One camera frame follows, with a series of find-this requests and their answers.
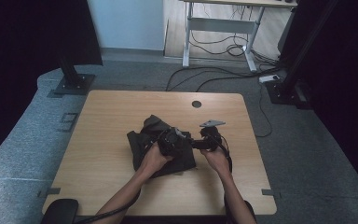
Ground grey floor tape strip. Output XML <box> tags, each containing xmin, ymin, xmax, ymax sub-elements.
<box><xmin>36</xmin><ymin>187</ymin><xmax>62</xmax><ymax>199</ymax></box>
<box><xmin>260</xmin><ymin>188</ymin><xmax>282</xmax><ymax>200</ymax></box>

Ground black metal stand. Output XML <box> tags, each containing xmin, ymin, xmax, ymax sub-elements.
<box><xmin>265</xmin><ymin>0</ymin><xmax>339</xmax><ymax>110</ymax></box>
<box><xmin>53</xmin><ymin>55</ymin><xmax>96</xmax><ymax>96</ymax></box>

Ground black cable bundle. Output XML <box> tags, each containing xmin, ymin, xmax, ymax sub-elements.
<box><xmin>188</xmin><ymin>29</ymin><xmax>282</xmax><ymax>68</ymax></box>

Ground dark floor tape outline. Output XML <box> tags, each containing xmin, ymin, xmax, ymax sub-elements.
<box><xmin>57</xmin><ymin>112</ymin><xmax>79</xmax><ymax>133</ymax></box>

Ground person's left hand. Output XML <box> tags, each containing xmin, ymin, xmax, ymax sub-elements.
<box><xmin>139</xmin><ymin>143</ymin><xmax>175</xmax><ymax>179</ymax></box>

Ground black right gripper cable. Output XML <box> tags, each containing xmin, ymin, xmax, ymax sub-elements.
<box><xmin>213</xmin><ymin>133</ymin><xmax>234</xmax><ymax>174</ymax></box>

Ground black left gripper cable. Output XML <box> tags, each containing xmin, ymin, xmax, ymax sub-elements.
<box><xmin>74</xmin><ymin>130</ymin><xmax>170</xmax><ymax>224</ymax></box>

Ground white metal desk frame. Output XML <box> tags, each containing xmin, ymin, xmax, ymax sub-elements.
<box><xmin>180</xmin><ymin>0</ymin><xmax>298</xmax><ymax>73</ymax></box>

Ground person's right hand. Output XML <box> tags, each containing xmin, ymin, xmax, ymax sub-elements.
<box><xmin>200</xmin><ymin>146</ymin><xmax>233</xmax><ymax>178</ymax></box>

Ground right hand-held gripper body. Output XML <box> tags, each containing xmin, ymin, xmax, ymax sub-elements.
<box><xmin>199</xmin><ymin>119</ymin><xmax>227</xmax><ymax>153</ymax></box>

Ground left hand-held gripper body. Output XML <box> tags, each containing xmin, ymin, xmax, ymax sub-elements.
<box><xmin>157</xmin><ymin>126</ymin><xmax>194</xmax><ymax>157</ymax></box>

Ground white power strip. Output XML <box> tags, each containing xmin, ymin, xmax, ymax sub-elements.
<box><xmin>258</xmin><ymin>74</ymin><xmax>281</xmax><ymax>84</ymax></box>

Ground black pleated skirt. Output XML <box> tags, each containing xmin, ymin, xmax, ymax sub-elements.
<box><xmin>126</xmin><ymin>114</ymin><xmax>198</xmax><ymax>179</ymax></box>

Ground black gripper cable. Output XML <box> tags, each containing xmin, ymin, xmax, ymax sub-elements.
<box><xmin>213</xmin><ymin>133</ymin><xmax>234</xmax><ymax>174</ymax></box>
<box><xmin>74</xmin><ymin>130</ymin><xmax>170</xmax><ymax>224</ymax></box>

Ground dark curtain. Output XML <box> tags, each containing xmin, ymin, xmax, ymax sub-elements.
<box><xmin>278</xmin><ymin>0</ymin><xmax>358</xmax><ymax>202</ymax></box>
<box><xmin>0</xmin><ymin>0</ymin><xmax>103</xmax><ymax>167</ymax></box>

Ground black floor cables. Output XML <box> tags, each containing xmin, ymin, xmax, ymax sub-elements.
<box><xmin>165</xmin><ymin>65</ymin><xmax>282</xmax><ymax>92</ymax></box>

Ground thin black floor cable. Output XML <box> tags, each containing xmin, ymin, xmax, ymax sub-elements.
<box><xmin>255</xmin><ymin>83</ymin><xmax>274</xmax><ymax>139</ymax></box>

